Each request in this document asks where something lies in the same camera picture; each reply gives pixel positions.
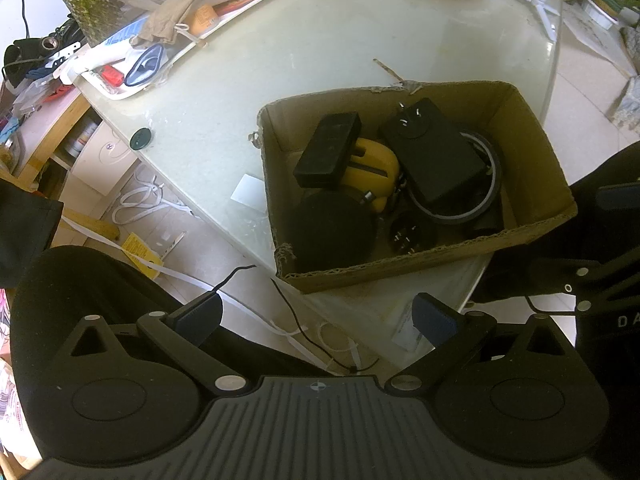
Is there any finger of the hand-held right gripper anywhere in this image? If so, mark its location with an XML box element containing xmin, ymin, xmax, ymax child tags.
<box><xmin>595</xmin><ymin>182</ymin><xmax>640</xmax><ymax>213</ymax></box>

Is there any black tape roll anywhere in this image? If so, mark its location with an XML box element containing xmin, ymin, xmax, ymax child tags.
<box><xmin>405</xmin><ymin>130</ymin><xmax>505</xmax><ymax>225</ymax></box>

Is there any small black rectangular device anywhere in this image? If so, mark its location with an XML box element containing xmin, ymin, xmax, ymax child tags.
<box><xmin>293</xmin><ymin>111</ymin><xmax>362</xmax><ymax>190</ymax></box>

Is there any grey rock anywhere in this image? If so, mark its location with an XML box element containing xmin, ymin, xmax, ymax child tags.
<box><xmin>612</xmin><ymin>77</ymin><xmax>640</xmax><ymax>133</ymax></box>

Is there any wooden side shelf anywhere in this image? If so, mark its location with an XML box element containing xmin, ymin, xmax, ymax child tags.
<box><xmin>0</xmin><ymin>90</ymin><xmax>141</xmax><ymax>193</ymax></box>

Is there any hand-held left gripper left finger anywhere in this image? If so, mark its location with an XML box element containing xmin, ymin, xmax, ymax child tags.
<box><xmin>52</xmin><ymin>292</ymin><xmax>248</xmax><ymax>397</ymax></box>

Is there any black round plug adapter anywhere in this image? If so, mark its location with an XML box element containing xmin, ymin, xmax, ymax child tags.
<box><xmin>389</xmin><ymin>210</ymin><xmax>438</xmax><ymax>253</ymax></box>

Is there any white tray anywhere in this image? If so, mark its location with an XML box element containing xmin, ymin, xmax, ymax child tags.
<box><xmin>80</xmin><ymin>0</ymin><xmax>316</xmax><ymax>101</ymax></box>

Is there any white strapping band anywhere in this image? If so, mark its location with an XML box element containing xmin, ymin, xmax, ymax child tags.
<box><xmin>65</xmin><ymin>165</ymin><xmax>361</xmax><ymax>376</ymax></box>

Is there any yellow paper tag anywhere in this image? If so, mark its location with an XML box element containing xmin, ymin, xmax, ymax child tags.
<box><xmin>122</xmin><ymin>232</ymin><xmax>163</xmax><ymax>266</ymax></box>

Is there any person's right leg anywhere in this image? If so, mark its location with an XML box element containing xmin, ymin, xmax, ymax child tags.
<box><xmin>472</xmin><ymin>142</ymin><xmax>640</xmax><ymax>306</ymax></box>

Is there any blue oval pouch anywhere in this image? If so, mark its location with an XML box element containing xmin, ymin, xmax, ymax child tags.
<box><xmin>122</xmin><ymin>42</ymin><xmax>168</xmax><ymax>86</ymax></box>

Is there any cardboard box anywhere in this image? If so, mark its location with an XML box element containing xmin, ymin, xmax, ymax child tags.
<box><xmin>248</xmin><ymin>80</ymin><xmax>578</xmax><ymax>295</ymax></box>

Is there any beige drawstring pouch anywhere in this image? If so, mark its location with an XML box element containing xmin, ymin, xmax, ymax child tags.
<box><xmin>107</xmin><ymin>0</ymin><xmax>211</xmax><ymax>48</ymax></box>

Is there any black cloth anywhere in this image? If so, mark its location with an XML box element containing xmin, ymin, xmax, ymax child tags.
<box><xmin>0</xmin><ymin>180</ymin><xmax>63</xmax><ymax>273</ymax></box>

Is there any thin black cable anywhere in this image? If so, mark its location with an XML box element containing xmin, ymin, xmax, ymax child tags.
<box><xmin>215</xmin><ymin>265</ymin><xmax>381</xmax><ymax>373</ymax></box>

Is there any colourful printed bag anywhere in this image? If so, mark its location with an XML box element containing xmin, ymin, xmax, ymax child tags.
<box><xmin>0</xmin><ymin>290</ymin><xmax>31</xmax><ymax>461</ymax></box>

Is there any orange label jar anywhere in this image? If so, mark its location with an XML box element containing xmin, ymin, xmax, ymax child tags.
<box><xmin>192</xmin><ymin>2</ymin><xmax>221</xmax><ymax>36</ymax></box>

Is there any red booklet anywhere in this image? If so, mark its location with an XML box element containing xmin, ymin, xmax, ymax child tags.
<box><xmin>212</xmin><ymin>0</ymin><xmax>281</xmax><ymax>13</ymax></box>

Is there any black power adapter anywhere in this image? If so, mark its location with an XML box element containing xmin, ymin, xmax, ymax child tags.
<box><xmin>377</xmin><ymin>97</ymin><xmax>493</xmax><ymax>206</ymax></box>

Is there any white plastic package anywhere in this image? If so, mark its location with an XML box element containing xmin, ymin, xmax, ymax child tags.
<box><xmin>52</xmin><ymin>35</ymin><xmax>146</xmax><ymax>92</ymax></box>

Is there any black cylindrical container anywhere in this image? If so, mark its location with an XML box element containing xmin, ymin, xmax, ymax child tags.
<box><xmin>285</xmin><ymin>191</ymin><xmax>376</xmax><ymax>271</ymax></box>

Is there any white paper slip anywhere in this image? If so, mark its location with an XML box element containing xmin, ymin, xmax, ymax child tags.
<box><xmin>232</xmin><ymin>174</ymin><xmax>268</xmax><ymax>208</ymax></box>

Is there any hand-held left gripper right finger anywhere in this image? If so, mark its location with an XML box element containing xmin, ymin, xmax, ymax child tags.
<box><xmin>385</xmin><ymin>292</ymin><xmax>576</xmax><ymax>397</ymax></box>

